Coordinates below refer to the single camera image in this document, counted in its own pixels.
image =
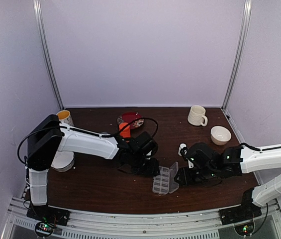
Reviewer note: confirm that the cream ribbed mug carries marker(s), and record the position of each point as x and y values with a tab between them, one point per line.
197	116

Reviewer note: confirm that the white pill bottle far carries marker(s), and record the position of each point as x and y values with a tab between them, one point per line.
182	149

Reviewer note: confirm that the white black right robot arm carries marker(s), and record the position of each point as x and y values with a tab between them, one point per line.
244	159

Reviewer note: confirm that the clear plastic pill organizer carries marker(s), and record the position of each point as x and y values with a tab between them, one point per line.
165	182

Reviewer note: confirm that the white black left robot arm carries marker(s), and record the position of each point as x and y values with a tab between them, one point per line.
53	141

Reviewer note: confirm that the yellow interior patterned mug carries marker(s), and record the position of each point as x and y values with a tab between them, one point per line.
65	117

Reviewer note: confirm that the small white bowl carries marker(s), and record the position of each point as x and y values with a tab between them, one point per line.
220	135

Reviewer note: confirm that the orange pill bottle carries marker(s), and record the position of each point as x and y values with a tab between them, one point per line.
124	130

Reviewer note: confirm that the left aluminium frame post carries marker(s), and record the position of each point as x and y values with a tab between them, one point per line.
46	53

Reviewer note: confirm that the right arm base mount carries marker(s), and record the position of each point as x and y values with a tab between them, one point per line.
242	217

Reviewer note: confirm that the right aluminium frame post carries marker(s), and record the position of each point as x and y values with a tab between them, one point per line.
239	51

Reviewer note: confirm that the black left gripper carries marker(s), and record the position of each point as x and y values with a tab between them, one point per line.
152	171

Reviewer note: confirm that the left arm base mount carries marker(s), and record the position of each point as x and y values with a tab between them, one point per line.
48	218

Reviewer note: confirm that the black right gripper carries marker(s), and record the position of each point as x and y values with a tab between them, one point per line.
186	179

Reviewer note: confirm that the red floral plate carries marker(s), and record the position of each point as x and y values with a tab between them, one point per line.
133	117

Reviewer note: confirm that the aluminium frame post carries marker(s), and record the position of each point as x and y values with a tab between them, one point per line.
239	51
46	53

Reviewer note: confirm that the white scalloped bowl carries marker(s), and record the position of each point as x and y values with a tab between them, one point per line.
63	161

